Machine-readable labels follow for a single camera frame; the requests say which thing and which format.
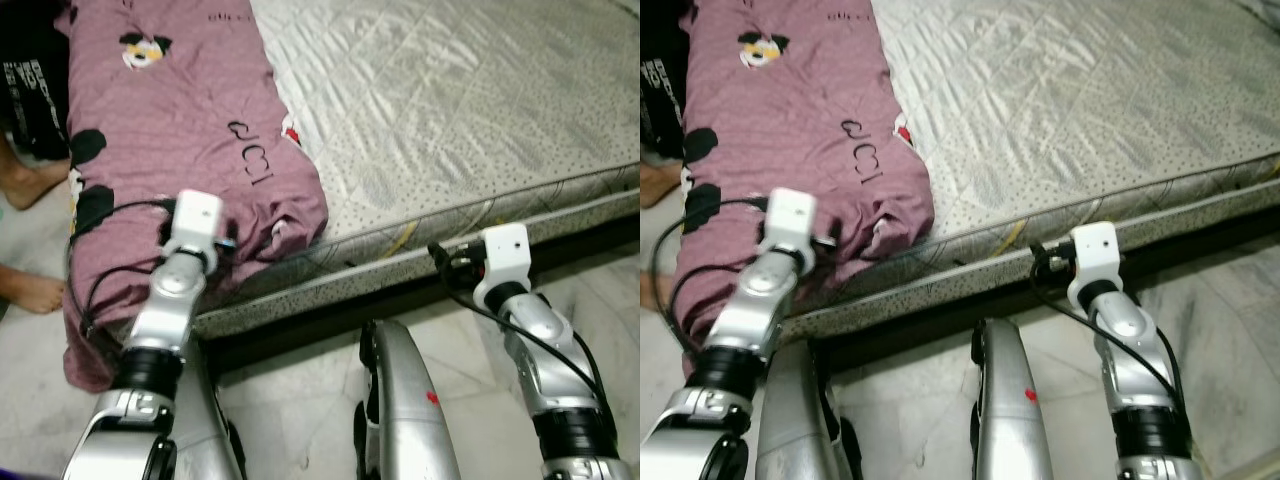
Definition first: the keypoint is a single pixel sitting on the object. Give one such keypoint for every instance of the black printed bag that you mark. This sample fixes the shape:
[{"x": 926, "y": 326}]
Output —
[
  {"x": 662, "y": 90},
  {"x": 35, "y": 90}
]

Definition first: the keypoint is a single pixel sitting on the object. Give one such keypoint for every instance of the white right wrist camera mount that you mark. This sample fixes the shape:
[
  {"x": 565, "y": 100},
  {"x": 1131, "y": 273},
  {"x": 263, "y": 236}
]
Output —
[
  {"x": 1095, "y": 248},
  {"x": 505, "y": 250}
]

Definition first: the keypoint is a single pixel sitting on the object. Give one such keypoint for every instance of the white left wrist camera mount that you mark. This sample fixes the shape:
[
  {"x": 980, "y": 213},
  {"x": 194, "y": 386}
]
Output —
[
  {"x": 195, "y": 218},
  {"x": 795, "y": 215}
]

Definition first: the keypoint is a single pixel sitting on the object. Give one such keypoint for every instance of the person's bare leg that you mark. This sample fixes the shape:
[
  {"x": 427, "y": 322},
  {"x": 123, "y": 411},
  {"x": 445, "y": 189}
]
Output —
[
  {"x": 658, "y": 185},
  {"x": 30, "y": 292},
  {"x": 30, "y": 185},
  {"x": 650, "y": 292}
]

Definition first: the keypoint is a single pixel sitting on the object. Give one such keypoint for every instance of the grey quilted mattress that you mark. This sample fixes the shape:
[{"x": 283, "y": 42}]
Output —
[
  {"x": 1050, "y": 100},
  {"x": 450, "y": 100}
]

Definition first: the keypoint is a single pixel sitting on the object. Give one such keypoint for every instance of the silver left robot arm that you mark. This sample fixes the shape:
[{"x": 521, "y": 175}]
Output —
[
  {"x": 165, "y": 310},
  {"x": 760, "y": 310}
]

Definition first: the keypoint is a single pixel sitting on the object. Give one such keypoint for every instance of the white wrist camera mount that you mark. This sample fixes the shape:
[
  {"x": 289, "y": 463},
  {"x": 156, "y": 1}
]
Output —
[
  {"x": 1095, "y": 248},
  {"x": 195, "y": 218},
  {"x": 505, "y": 250},
  {"x": 795, "y": 215}
]

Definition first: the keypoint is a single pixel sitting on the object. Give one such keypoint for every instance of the grey right robot leg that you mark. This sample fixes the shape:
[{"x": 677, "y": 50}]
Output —
[
  {"x": 410, "y": 420},
  {"x": 1015, "y": 420}
]

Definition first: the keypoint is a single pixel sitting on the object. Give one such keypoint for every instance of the grey robot leg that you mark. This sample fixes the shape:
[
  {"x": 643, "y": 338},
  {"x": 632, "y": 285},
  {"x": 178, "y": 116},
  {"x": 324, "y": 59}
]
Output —
[
  {"x": 1015, "y": 420},
  {"x": 410, "y": 420},
  {"x": 800, "y": 430},
  {"x": 205, "y": 430}
]

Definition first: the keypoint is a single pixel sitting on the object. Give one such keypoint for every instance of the grey left robot leg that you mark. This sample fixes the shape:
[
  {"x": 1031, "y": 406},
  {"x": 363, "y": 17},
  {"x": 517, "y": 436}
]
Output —
[
  {"x": 205, "y": 430},
  {"x": 800, "y": 430}
]

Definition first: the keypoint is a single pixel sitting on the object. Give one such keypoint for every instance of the mauve cartoon print blanket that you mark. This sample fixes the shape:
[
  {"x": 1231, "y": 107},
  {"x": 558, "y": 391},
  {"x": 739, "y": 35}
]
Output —
[
  {"x": 180, "y": 130},
  {"x": 800, "y": 130}
]

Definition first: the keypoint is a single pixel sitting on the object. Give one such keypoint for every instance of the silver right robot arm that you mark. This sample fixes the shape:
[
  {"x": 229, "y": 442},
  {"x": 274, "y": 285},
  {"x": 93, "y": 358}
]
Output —
[
  {"x": 540, "y": 330},
  {"x": 1125, "y": 325}
]

